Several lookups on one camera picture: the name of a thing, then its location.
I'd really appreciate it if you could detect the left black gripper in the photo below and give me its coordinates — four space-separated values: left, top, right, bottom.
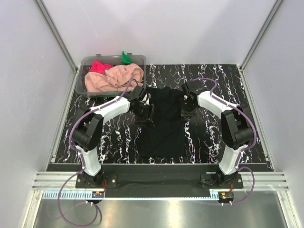
131 103 155 128

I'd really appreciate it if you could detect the black t shirt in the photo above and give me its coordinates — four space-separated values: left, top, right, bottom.
136 87 186 158

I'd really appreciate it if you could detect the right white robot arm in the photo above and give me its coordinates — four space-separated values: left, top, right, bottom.
181 78 257 188

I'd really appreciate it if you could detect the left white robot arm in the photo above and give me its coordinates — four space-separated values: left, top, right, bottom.
68 85 153 188

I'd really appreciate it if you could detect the pink t shirt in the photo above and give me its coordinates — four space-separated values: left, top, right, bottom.
85 64 144 93

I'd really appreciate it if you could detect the green t shirt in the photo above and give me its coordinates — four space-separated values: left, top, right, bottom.
121 51 133 65

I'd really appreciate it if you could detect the clear plastic bin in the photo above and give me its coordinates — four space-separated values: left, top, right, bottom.
75 54 147 97

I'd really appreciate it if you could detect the red t shirt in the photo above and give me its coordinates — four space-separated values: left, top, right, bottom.
89 60 114 74

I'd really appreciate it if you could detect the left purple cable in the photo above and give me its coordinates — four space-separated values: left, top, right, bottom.
58 78 138 225

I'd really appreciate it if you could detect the white slotted cable duct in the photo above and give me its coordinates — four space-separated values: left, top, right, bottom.
42 190 105 200

